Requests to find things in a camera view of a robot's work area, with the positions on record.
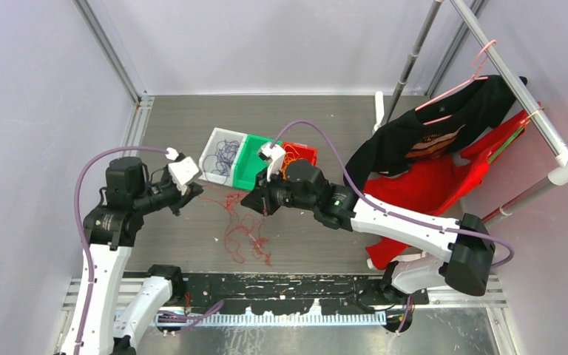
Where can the red t-shirt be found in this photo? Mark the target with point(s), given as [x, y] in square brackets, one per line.
[433, 186]

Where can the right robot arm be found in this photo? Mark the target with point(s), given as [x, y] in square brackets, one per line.
[459, 252]

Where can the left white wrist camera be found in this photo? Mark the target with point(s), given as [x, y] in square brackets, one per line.
[183, 169]

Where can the metal clothes rack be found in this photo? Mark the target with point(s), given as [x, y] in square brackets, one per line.
[524, 102]

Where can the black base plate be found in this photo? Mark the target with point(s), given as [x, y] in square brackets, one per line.
[285, 294]

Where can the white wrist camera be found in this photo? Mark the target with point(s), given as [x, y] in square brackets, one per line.
[183, 169]
[273, 155]

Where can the white plastic bin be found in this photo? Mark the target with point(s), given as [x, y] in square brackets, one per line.
[219, 157]

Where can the green clothes hanger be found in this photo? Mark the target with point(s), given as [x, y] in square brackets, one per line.
[507, 141]

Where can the black t-shirt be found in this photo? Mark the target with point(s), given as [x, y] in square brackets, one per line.
[446, 126]

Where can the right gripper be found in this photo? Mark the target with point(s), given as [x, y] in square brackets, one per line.
[259, 200]

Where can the green plastic bin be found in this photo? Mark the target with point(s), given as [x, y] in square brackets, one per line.
[249, 164]

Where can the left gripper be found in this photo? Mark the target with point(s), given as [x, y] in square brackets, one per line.
[191, 190]

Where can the pink clothes hanger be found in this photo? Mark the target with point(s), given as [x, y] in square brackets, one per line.
[481, 59]

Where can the red plastic bin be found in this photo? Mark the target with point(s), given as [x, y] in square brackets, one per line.
[296, 151]

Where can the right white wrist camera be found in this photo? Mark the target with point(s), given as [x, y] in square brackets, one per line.
[273, 155]

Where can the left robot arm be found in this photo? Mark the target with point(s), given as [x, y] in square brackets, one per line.
[110, 230]

